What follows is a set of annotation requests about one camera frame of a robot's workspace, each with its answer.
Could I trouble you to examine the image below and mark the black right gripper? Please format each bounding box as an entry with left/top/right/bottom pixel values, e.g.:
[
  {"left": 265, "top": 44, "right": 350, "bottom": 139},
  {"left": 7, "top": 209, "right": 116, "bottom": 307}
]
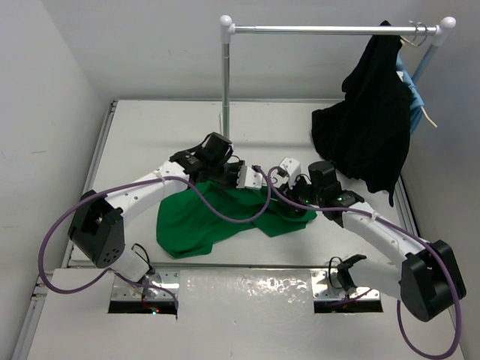
[{"left": 278, "top": 171, "right": 323, "bottom": 212}]

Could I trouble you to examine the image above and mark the green t-shirt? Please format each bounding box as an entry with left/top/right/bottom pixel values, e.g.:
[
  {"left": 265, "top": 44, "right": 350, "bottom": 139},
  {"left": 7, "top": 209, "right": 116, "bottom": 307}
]
[{"left": 155, "top": 182, "right": 317, "bottom": 259}]

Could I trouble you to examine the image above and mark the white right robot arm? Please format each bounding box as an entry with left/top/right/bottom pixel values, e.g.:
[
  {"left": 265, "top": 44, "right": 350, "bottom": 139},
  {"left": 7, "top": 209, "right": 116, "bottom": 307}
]
[{"left": 279, "top": 157, "right": 467, "bottom": 322}]

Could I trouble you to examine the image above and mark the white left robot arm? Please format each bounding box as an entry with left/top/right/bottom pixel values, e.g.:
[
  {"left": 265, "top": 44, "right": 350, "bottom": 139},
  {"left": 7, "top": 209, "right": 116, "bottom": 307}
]
[{"left": 68, "top": 132, "right": 247, "bottom": 283}]

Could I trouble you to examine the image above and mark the black hanging t-shirt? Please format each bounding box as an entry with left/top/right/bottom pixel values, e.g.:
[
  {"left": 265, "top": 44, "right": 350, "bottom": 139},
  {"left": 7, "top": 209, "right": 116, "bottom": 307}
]
[{"left": 311, "top": 35, "right": 413, "bottom": 204}]

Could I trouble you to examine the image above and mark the light blue hanging shirt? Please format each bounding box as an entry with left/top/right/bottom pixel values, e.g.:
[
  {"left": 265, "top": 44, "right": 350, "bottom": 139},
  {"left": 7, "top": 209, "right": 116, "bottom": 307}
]
[{"left": 396, "top": 55, "right": 425, "bottom": 134}]

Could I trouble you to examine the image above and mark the silver clothes rack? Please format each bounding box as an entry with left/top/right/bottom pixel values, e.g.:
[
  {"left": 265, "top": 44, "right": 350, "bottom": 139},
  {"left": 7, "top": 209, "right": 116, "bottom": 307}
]
[{"left": 219, "top": 15, "right": 457, "bottom": 137}]

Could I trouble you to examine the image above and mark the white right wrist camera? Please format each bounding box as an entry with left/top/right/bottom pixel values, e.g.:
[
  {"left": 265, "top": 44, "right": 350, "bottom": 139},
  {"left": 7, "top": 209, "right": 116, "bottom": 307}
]
[{"left": 279, "top": 157, "right": 302, "bottom": 189}]

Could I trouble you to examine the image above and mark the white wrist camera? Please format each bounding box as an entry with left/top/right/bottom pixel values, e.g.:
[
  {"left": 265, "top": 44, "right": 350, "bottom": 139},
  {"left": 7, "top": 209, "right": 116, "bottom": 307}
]
[
  {"left": 236, "top": 165, "right": 263, "bottom": 190},
  {"left": 279, "top": 157, "right": 302, "bottom": 189}
]

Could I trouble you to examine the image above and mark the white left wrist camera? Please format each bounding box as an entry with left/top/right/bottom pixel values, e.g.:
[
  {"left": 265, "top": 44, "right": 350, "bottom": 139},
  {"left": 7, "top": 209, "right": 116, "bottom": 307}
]
[{"left": 236, "top": 165, "right": 263, "bottom": 190}]

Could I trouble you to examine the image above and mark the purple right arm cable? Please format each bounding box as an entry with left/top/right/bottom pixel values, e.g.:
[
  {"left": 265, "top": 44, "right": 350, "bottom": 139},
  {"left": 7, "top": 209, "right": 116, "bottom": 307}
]
[{"left": 267, "top": 167, "right": 463, "bottom": 358}]

